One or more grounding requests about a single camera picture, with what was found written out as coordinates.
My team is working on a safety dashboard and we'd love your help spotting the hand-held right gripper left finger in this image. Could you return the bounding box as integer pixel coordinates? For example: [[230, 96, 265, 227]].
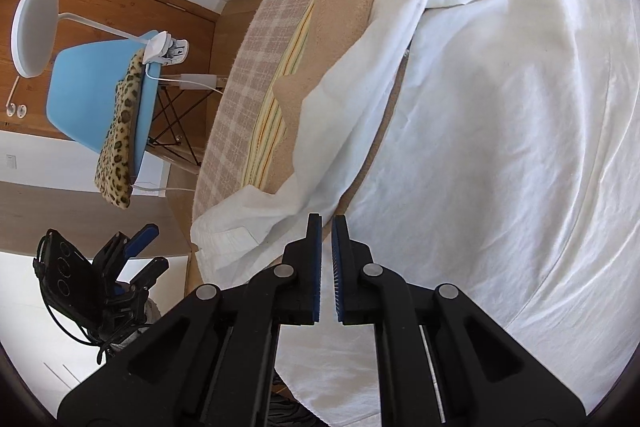
[[57, 213, 323, 427]]

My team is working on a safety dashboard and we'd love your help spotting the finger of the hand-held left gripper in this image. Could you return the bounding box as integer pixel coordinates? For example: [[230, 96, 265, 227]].
[[122, 223, 160, 260], [131, 257, 170, 290]]

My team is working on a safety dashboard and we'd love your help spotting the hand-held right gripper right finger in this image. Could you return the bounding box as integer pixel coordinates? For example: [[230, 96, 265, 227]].
[[331, 214, 588, 427]]

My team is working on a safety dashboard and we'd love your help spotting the white shirt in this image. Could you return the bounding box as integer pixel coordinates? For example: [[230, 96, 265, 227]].
[[190, 0, 637, 427]]

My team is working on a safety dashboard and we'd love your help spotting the leopard print cloth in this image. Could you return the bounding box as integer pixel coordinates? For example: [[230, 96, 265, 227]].
[[94, 49, 148, 212]]

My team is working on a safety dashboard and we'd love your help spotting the blue chair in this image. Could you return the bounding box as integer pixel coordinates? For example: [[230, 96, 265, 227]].
[[44, 29, 211, 188]]

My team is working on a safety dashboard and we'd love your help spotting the pale plaid blanket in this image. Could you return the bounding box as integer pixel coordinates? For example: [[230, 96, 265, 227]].
[[190, 0, 351, 253]]

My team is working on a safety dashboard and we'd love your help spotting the striped sheet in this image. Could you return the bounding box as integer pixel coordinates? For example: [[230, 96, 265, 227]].
[[239, 0, 318, 190]]

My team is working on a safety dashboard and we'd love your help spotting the white round lamp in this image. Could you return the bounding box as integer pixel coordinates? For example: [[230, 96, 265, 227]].
[[10, 0, 191, 80]]

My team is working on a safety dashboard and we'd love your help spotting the white cable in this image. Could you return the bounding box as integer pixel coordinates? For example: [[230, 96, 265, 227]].
[[131, 179, 197, 196], [142, 72, 224, 98]]

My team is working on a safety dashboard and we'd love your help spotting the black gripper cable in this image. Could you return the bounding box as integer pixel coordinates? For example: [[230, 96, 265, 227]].
[[42, 297, 118, 365]]

